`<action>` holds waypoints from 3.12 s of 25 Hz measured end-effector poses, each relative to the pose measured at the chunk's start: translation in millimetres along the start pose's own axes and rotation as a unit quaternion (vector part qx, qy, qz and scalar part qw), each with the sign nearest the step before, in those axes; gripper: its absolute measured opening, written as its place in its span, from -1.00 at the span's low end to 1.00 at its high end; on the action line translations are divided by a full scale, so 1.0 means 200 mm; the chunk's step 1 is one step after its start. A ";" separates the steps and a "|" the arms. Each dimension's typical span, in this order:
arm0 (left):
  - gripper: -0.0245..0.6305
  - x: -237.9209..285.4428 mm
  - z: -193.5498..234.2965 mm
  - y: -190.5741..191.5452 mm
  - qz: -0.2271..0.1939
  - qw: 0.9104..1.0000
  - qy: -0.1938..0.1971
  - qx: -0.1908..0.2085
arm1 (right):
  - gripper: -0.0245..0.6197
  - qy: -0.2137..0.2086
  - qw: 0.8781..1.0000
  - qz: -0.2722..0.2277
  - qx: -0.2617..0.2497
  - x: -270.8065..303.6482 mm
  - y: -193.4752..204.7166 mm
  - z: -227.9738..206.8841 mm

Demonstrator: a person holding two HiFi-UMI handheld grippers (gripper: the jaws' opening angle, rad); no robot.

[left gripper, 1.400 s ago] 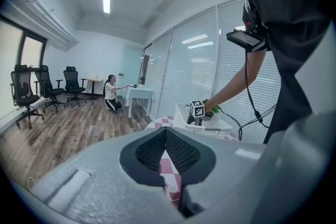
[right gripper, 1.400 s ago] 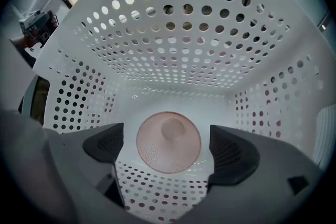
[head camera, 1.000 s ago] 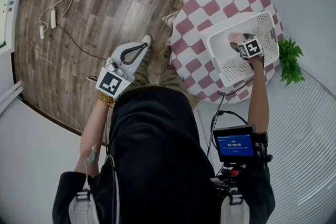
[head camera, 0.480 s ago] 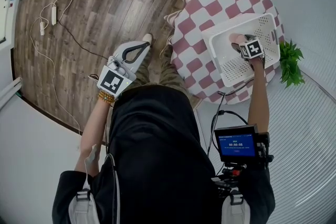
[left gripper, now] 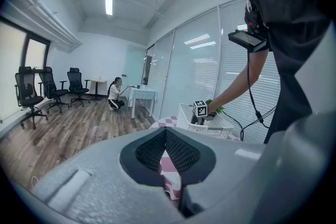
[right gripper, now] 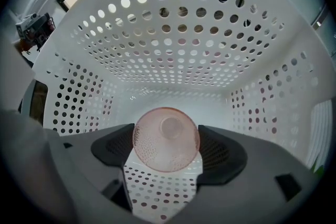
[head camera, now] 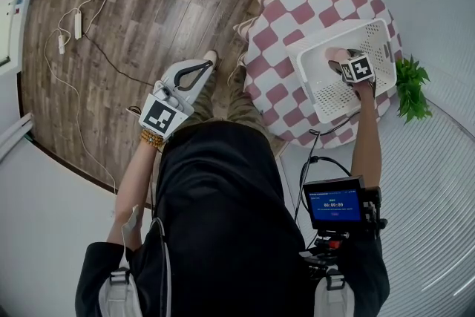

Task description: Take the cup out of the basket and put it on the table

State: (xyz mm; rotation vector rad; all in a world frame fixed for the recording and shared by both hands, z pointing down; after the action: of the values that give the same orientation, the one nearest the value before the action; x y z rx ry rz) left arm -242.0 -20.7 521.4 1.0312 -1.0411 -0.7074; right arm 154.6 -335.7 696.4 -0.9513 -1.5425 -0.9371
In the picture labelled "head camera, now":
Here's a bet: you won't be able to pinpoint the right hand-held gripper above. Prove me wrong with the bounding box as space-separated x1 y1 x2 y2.
327 48 376 87

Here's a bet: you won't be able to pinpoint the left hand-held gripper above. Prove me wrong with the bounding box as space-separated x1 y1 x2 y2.
139 60 214 141

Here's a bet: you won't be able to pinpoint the pale pink cup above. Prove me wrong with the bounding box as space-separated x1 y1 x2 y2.
325 47 349 66

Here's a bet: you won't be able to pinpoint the white perforated plastic basket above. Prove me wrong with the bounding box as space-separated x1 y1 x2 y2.
295 17 398 125

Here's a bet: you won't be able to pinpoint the person's left forearm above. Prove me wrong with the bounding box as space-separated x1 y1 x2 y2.
106 137 166 246

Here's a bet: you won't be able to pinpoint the person's right forearm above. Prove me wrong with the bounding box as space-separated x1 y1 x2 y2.
350 82 383 192

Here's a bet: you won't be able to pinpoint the olive camouflage trousers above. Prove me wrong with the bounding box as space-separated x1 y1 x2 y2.
174 65 278 146

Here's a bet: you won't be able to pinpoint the person's right shoe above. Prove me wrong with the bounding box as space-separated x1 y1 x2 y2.
226 52 249 86

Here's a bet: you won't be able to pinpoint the round checkered cloth table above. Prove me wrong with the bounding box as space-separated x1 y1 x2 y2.
232 0 405 150

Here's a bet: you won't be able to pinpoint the green potted plant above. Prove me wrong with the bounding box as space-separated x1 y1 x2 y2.
393 54 433 125

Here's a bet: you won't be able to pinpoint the black shirt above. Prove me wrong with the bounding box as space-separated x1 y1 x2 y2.
76 120 391 317

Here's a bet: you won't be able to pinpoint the black monitor with blue screen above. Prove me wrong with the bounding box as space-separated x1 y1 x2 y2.
303 176 367 232

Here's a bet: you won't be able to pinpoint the brown bead bracelet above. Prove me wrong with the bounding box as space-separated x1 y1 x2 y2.
139 128 167 152

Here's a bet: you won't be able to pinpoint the black floor cable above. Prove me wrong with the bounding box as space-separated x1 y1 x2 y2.
80 31 159 86

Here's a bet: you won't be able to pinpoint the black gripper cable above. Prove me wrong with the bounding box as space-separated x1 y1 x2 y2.
295 111 361 223

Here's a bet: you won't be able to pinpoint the long white floor cable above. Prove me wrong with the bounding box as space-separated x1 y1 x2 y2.
43 27 119 194

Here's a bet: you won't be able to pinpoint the black monitor mount rig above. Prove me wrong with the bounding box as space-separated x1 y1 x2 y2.
298 184 390 272

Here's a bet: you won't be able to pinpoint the white arm patch with cable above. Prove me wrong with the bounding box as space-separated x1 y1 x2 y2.
119 204 145 274

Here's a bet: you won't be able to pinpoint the grey sling cord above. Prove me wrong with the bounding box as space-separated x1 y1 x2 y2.
148 159 174 317

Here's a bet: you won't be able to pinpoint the grey metal rail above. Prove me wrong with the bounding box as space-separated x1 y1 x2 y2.
0 112 35 162

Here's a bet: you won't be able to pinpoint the grey backpack strap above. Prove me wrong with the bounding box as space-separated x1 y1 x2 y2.
313 268 356 317
98 266 144 317

